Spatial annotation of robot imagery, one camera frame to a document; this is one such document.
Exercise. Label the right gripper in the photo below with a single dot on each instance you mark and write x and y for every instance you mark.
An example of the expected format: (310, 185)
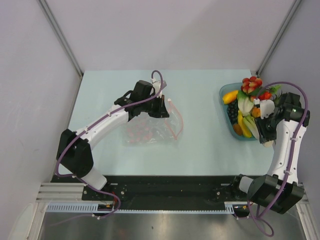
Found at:
(265, 135)

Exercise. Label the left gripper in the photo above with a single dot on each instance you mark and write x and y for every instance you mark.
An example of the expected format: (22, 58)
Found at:
(161, 111)

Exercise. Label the clear zip top bag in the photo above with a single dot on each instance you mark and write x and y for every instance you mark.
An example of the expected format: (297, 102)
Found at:
(143, 129)

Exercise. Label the green celery stalk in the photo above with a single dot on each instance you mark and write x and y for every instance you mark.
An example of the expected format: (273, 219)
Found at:
(256, 134)

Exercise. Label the orange toy pineapple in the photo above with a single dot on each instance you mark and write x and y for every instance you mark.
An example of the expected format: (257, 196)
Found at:
(275, 97)

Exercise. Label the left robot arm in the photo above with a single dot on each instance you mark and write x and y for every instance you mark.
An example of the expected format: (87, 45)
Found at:
(75, 147)

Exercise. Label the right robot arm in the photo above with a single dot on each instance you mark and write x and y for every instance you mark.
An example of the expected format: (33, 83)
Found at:
(283, 124)

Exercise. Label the teal plastic food tray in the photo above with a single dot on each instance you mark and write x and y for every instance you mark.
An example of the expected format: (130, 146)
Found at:
(225, 89)

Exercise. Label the yellow toy banana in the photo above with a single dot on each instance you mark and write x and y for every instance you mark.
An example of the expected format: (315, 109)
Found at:
(242, 120)

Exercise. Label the small orange fruit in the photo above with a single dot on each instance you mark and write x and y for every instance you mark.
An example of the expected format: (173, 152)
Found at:
(237, 129)

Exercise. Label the white green cabbage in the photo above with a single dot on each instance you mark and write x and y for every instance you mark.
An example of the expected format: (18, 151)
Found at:
(245, 105)

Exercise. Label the dark blue grape bunch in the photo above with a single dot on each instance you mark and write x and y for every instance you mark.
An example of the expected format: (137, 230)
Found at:
(232, 112)

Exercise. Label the yellow toy mango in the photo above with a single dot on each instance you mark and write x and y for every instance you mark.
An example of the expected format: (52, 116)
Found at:
(230, 97)

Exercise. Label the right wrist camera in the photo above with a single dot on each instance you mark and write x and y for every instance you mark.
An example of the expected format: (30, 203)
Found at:
(266, 107)

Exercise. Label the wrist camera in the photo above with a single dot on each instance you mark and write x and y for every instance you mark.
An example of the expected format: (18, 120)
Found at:
(157, 85)
(266, 107)

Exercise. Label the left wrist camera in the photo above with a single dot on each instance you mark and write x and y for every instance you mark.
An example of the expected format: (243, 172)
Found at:
(157, 85)

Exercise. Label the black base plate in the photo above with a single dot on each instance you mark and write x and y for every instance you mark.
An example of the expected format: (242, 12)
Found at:
(167, 193)

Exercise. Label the right corner aluminium post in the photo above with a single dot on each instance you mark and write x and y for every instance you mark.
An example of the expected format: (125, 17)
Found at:
(293, 10)

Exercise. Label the corner aluminium post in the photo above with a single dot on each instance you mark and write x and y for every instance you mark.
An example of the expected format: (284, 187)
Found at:
(51, 19)
(293, 10)

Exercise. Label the aluminium frame rail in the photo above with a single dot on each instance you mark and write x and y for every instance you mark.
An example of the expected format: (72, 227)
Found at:
(60, 193)

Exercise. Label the left corner aluminium post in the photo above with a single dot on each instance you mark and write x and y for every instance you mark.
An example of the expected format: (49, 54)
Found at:
(51, 19)

